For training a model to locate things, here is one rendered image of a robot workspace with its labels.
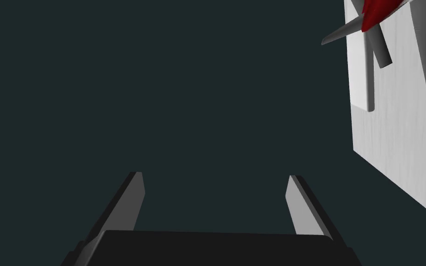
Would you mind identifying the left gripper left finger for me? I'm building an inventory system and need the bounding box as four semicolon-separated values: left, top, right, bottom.
85;171;146;244

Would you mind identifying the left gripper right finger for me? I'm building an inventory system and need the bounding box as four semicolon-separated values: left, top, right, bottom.
285;175;335;242

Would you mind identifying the red chair with grey legs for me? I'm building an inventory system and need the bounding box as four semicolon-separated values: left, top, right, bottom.
321;0;413;113

